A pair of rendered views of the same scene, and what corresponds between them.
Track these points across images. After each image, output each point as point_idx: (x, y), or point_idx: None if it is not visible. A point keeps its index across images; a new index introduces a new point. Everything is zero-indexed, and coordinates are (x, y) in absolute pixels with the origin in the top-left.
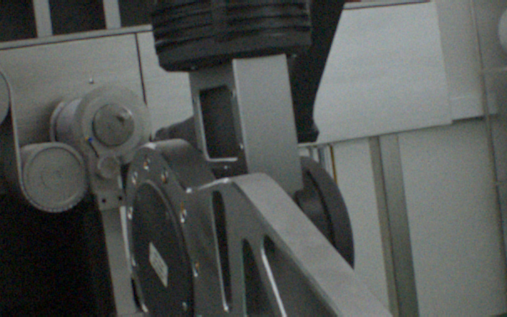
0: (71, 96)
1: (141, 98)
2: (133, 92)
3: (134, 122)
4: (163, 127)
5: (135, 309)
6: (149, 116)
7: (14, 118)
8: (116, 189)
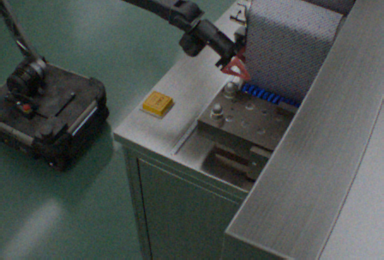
0: (348, 14)
1: (248, 6)
2: (249, 0)
3: (244, 12)
4: None
5: (238, 89)
6: (245, 19)
7: None
8: (238, 31)
